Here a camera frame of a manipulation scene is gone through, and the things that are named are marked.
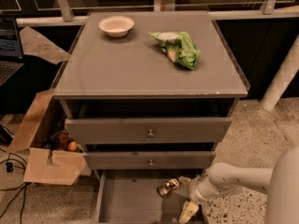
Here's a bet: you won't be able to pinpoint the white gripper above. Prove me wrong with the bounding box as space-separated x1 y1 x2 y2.
174 176 208 224

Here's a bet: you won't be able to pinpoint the orange soda can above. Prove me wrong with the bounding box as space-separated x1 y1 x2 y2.
157 178 180 198

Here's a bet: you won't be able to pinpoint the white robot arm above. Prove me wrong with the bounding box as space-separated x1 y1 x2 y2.
179 147 299 224

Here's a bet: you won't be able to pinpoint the grey bottom drawer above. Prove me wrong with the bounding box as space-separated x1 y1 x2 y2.
95 170 199 224

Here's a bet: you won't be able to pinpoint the grey drawer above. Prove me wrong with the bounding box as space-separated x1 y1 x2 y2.
65 118 232 145
95 170 199 224
84 151 216 170

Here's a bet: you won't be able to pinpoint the grey middle drawer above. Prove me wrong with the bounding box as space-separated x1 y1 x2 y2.
84 151 216 170

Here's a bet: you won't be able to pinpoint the grey top drawer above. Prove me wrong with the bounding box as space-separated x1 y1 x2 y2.
65 118 232 145

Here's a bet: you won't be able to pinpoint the grey drawer cabinet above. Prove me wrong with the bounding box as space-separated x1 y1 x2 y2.
51 10 250 179

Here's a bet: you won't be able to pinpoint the orange fruit in box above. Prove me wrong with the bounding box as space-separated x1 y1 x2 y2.
67 141 78 152

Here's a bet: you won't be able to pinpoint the dark red jar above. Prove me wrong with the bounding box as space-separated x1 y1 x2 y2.
56 130 69 150

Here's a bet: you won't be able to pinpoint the green chip bag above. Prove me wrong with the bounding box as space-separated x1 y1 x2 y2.
149 31 202 70

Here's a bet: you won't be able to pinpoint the white diagonal pole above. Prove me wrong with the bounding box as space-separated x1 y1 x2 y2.
260 36 299 111

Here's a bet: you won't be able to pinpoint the open cardboard box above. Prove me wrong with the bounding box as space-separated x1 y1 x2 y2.
7 89 89 187

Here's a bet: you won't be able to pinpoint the white paper bowl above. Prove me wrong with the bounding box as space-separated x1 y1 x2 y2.
98 16 135 38

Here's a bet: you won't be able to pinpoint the brown cardboard sheet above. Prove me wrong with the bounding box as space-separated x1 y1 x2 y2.
20 26 70 64

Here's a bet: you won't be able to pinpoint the black laptop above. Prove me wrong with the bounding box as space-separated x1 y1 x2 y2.
0 14 23 86

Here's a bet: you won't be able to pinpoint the black floor cables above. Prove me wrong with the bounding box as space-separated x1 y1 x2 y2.
0 124 32 224

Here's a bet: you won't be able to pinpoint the metal railing frame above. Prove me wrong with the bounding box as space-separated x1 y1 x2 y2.
0 0 299 28

